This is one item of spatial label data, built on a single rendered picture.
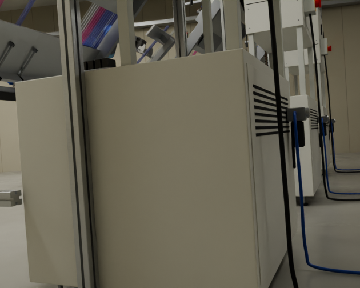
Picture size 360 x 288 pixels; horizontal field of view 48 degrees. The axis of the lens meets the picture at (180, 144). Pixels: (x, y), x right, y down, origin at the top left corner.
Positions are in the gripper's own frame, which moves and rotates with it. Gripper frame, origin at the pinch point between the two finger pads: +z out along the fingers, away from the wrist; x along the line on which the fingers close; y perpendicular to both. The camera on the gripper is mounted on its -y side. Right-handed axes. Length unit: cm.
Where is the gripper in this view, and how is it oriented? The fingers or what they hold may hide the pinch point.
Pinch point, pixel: (151, 58)
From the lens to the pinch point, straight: 246.6
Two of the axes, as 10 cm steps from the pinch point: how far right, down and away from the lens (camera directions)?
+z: 8.3, 5.0, -2.5
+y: 4.6, -8.7, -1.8
